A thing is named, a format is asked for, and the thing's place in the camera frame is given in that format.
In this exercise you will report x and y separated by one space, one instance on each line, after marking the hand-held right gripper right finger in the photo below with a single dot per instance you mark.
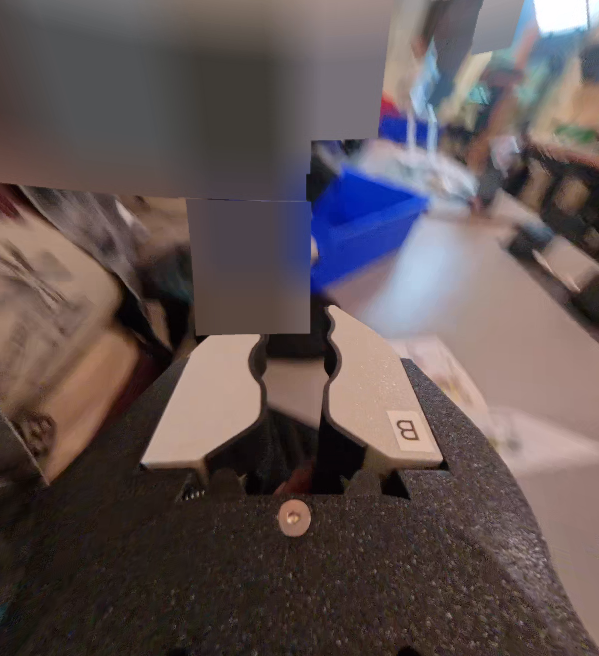
376 394

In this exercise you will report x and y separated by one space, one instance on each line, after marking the floral print shirt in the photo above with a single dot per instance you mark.
38 307

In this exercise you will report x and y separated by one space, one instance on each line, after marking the large blue plastic bin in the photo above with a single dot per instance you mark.
361 225

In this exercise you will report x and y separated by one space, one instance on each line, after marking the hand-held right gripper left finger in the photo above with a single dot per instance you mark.
212 405

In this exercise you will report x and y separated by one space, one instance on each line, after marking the lego instruction booklet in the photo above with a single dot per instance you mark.
463 405

